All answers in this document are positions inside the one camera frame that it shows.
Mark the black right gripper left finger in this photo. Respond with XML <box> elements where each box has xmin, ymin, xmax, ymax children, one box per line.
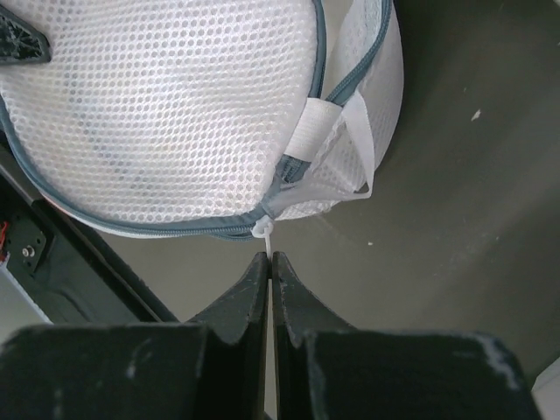
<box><xmin>1</xmin><ymin>253</ymin><xmax>269</xmax><ymax>419</ymax></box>

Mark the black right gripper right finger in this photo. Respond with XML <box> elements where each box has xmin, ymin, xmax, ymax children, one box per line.
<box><xmin>271</xmin><ymin>252</ymin><xmax>541</xmax><ymax>419</ymax></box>

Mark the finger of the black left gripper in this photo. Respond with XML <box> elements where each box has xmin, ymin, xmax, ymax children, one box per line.
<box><xmin>1</xmin><ymin>10</ymin><xmax>52</xmax><ymax>67</ymax></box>

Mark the white mesh laundry bag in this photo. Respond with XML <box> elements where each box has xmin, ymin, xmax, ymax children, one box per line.
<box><xmin>1</xmin><ymin>1</ymin><xmax>403</xmax><ymax>240</ymax></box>

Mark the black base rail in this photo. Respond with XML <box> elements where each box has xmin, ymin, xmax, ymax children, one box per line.
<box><xmin>1</xmin><ymin>146</ymin><xmax>177</xmax><ymax>325</ymax></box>

